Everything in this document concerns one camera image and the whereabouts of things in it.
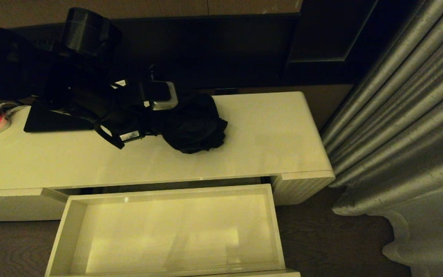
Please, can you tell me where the black umbrella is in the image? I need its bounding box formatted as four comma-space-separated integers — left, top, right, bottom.
145, 93, 229, 155

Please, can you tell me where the cream white ribbed drawer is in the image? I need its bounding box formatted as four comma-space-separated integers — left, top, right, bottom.
45, 184, 301, 277

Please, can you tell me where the black television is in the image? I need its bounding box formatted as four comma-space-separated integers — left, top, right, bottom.
14, 15, 299, 100

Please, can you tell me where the white power strip cable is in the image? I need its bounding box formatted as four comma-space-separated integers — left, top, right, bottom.
0, 102, 32, 115

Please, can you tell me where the dark framed wall panel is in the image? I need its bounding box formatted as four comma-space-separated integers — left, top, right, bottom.
283, 0, 418, 86

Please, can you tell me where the white tv cabinet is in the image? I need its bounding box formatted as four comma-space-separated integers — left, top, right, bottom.
0, 92, 335, 222

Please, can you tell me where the grey pleated curtain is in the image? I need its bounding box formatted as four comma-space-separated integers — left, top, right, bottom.
320, 0, 443, 277

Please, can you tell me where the black wifi router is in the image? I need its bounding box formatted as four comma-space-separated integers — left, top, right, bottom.
23, 99, 96, 133

